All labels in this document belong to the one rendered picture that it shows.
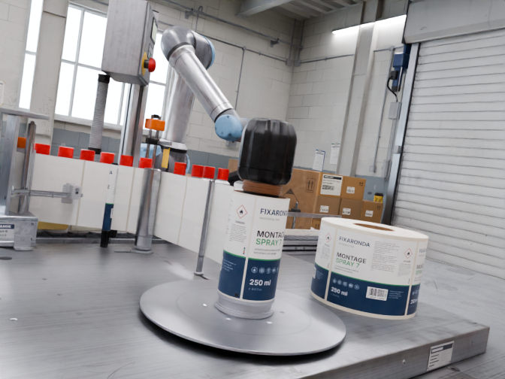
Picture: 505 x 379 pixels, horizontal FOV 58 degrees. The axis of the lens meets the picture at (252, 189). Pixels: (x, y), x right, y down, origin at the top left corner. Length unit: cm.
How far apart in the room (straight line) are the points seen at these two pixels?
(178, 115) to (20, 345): 122
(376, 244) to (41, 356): 54
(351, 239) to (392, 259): 8
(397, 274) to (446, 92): 514
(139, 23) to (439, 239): 485
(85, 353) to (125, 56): 84
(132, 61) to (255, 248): 72
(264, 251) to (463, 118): 514
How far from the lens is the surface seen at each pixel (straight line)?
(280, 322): 68
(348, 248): 83
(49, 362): 54
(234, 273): 66
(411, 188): 595
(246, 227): 65
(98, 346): 58
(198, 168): 131
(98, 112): 128
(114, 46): 125
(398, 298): 86
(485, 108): 560
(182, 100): 167
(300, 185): 187
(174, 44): 155
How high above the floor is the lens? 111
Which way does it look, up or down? 3 degrees down
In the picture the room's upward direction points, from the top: 9 degrees clockwise
